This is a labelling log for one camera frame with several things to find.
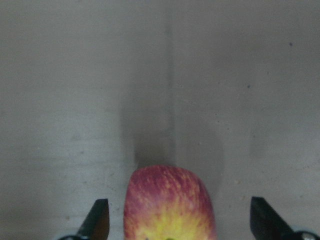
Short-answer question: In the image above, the yellow-red apple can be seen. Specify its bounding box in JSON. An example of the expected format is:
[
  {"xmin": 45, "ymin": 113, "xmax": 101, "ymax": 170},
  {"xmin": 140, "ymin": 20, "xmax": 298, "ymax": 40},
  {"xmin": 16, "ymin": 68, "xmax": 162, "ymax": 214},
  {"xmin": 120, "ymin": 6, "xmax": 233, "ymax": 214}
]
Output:
[{"xmin": 123, "ymin": 165, "xmax": 217, "ymax": 240}]

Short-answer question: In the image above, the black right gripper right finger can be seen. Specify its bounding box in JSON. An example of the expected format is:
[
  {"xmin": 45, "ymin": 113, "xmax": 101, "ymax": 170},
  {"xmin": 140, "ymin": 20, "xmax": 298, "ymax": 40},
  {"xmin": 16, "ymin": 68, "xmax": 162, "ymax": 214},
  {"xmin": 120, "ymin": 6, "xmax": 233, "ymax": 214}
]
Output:
[{"xmin": 250, "ymin": 196, "xmax": 320, "ymax": 240}]

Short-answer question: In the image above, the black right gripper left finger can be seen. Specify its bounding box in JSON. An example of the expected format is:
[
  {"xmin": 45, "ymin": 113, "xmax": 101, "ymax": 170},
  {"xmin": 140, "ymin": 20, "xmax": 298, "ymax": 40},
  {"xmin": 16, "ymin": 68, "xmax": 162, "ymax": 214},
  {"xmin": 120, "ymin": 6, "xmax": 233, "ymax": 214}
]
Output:
[{"xmin": 58, "ymin": 198, "xmax": 111, "ymax": 240}]

